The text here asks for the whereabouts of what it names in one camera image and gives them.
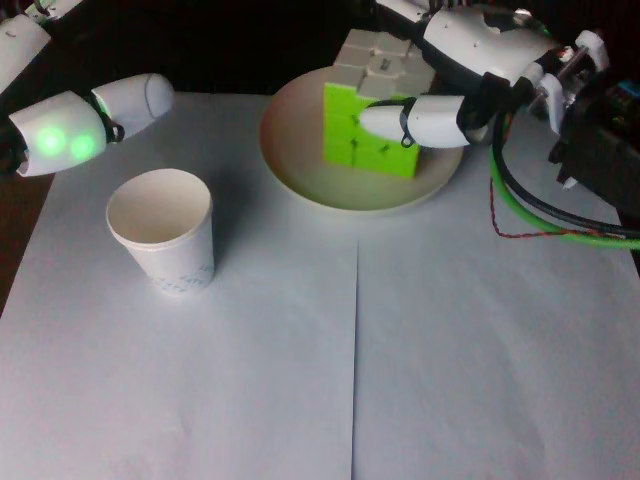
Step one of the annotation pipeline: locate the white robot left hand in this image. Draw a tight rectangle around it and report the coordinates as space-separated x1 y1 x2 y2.
0 13 176 179

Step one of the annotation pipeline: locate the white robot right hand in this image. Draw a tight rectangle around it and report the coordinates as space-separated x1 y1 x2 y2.
359 0 557 150

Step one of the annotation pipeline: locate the green and white puzzle cube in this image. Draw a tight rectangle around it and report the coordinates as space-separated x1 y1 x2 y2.
322 28 436 180

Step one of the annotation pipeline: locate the white paper cup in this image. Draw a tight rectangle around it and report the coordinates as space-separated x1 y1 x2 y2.
105 168 216 299

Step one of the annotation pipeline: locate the cream shallow plate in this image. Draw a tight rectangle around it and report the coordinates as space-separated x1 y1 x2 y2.
258 67 464 214

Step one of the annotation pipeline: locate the white paper sheet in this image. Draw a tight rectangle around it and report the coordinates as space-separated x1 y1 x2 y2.
0 92 361 480
352 94 640 480

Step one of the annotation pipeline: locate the thin red wire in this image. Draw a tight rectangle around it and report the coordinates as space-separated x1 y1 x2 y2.
487 177 569 241

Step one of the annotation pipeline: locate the black cable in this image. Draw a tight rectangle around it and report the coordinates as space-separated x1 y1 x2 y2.
492 114 640 239

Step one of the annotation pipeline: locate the green cable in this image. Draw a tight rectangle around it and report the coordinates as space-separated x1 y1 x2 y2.
488 144 640 251

